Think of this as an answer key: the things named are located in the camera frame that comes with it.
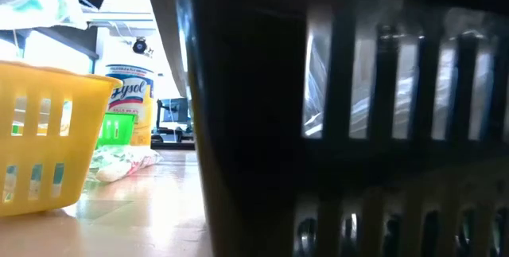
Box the clear bag of cotton balls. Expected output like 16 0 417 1
301 29 332 138
349 41 454 141

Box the black round fixture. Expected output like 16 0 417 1
131 37 150 56

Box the grey slanted beam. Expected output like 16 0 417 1
140 0 188 99

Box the yellow Lysol wipes canister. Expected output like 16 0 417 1
104 63 157 148

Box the yellow plastic basket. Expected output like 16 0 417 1
0 60 123 218

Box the green plastic basket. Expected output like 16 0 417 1
96 111 138 150

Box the monitor on stand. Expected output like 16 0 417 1
153 97 195 143

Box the red white bagged toothbrush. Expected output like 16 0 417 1
89 145 165 184

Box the black plastic basket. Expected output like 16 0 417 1
174 0 509 257

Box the black aluminium table frame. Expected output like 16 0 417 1
150 140 196 151

